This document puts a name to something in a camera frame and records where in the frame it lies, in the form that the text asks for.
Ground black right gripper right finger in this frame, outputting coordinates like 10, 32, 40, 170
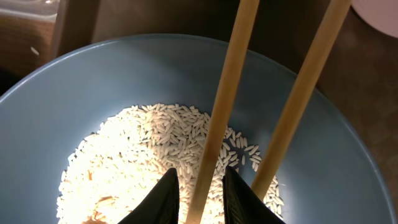
223, 166, 285, 224

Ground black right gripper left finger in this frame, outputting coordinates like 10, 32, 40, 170
118, 168, 180, 224

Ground wooden chopstick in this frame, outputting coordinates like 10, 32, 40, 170
185, 0, 259, 224
251, 0, 352, 200

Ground clear plastic waste bin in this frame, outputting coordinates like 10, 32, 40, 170
0, 0, 60, 21

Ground white rice leftovers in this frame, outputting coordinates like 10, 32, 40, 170
55, 103, 284, 224

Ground large blue plate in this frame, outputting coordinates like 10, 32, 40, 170
1, 34, 397, 223

